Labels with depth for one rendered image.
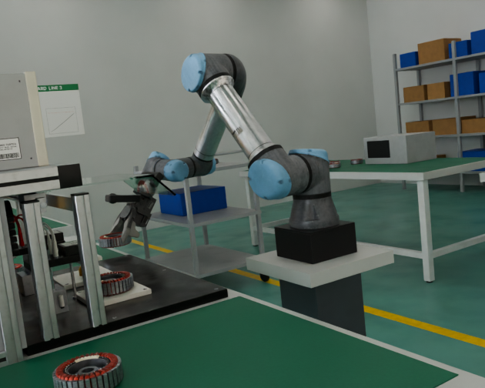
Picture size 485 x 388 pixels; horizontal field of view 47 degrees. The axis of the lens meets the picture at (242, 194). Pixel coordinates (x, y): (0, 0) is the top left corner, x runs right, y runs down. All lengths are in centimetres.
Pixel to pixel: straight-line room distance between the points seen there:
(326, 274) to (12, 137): 86
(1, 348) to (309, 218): 89
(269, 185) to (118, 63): 582
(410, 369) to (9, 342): 73
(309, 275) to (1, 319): 77
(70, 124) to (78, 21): 123
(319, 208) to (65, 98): 556
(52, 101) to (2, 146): 564
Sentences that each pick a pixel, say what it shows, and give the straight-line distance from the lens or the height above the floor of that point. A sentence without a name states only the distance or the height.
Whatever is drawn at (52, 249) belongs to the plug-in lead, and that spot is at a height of 92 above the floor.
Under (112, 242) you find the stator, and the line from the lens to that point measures 193.
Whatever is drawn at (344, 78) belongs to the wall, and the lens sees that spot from 926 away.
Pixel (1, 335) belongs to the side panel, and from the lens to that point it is 119.
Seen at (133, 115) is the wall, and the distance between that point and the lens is 721.
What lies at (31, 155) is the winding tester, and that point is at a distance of 129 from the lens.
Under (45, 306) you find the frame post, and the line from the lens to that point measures 120.
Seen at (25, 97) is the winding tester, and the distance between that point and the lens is 129.
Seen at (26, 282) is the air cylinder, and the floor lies 81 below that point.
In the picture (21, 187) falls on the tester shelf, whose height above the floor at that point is 108.
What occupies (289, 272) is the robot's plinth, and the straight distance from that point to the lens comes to 157.
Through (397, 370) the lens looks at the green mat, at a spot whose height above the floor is 75.
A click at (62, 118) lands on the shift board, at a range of 692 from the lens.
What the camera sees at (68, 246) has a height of 92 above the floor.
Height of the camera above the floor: 115
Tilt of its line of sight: 7 degrees down
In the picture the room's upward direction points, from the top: 6 degrees counter-clockwise
